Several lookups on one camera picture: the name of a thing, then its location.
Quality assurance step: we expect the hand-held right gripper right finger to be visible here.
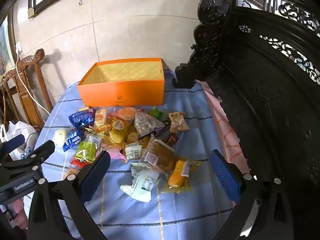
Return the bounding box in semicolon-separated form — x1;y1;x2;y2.
211;149;295;240

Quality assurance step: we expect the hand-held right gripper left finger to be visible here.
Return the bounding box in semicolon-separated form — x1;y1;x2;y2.
27;151;111;240

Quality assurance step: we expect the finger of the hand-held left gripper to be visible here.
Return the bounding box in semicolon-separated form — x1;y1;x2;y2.
0;134;26;155
0;140;56;178

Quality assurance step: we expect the yellow soft bread packet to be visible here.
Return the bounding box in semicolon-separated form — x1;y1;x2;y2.
109;116;132;151

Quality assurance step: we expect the orange bread packet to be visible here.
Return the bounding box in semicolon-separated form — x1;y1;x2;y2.
112;106;145;123

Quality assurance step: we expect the clear packet with white label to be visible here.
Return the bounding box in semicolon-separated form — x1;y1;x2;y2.
134;111;165;138

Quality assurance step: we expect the green snack packet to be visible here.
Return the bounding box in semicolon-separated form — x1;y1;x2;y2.
147;108;166;120

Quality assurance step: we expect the orange rimmed yellow tray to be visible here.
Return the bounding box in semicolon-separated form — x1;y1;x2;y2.
76;57;165;107

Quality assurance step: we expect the white plastic bag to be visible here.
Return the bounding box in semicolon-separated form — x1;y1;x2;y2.
0;121;38;161

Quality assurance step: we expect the yellow-green snack packet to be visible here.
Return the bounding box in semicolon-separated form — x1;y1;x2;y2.
75;133;103;164

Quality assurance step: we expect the pale yellow small packet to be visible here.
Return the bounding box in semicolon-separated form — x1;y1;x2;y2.
53;129;68;147

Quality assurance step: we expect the pink snack packet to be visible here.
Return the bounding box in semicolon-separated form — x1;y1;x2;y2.
100;146;127;161

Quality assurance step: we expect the blue snack packet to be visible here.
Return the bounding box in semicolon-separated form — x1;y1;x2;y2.
62;128;87;152
68;108;97;129

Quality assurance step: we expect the small packet with white label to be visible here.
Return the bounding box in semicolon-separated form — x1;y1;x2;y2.
124;141;144;163

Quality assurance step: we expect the pink patterned cloth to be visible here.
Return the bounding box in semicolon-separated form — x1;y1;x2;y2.
200;80;252;177

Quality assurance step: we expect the yellow cake roll packet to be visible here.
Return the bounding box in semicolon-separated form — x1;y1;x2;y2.
161;158;203;194

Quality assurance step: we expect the orange-yellow snack packet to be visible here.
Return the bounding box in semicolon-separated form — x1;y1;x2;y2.
94;108;111;133

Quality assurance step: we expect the white and green packet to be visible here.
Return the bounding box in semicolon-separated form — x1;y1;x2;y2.
120;162;159;203

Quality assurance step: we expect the brown carved wooden chair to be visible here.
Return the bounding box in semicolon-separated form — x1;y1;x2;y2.
0;48;54;132

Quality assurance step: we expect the large clear brown cake packet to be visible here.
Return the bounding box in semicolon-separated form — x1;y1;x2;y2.
137;137;176;175

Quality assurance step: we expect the small red-brown packet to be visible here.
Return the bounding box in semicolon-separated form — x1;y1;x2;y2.
164;134;179;146

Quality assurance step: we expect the beige snack packet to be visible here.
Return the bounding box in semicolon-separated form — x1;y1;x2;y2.
168;112;190;134

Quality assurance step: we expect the dark chocolate bar packet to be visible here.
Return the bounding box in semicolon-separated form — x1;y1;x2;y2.
152;121;173;141

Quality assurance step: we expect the blue checked tablecloth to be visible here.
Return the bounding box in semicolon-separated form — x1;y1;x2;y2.
24;79;240;240

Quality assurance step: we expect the dark carved wooden furniture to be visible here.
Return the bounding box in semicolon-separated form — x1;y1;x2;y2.
172;0;320;240

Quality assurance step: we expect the white power cable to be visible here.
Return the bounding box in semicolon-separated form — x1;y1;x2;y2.
14;51;51;114

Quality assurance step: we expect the colourful wall painting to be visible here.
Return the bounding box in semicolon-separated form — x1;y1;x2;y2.
0;15;16;74

